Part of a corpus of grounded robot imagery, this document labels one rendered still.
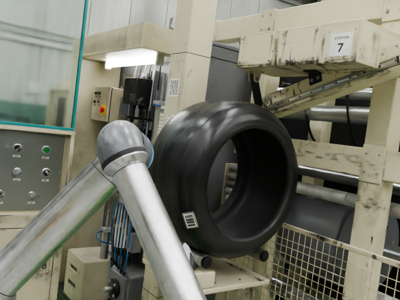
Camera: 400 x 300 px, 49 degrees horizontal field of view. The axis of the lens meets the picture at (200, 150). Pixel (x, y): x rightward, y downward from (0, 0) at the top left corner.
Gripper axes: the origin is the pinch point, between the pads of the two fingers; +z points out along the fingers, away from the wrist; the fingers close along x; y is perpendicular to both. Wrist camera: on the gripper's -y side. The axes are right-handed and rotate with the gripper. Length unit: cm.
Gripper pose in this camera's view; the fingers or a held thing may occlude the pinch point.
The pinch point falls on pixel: (183, 244)
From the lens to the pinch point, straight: 134.0
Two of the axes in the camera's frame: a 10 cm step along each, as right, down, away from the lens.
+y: 3.2, 7.6, 5.6
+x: 9.4, -2.1, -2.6
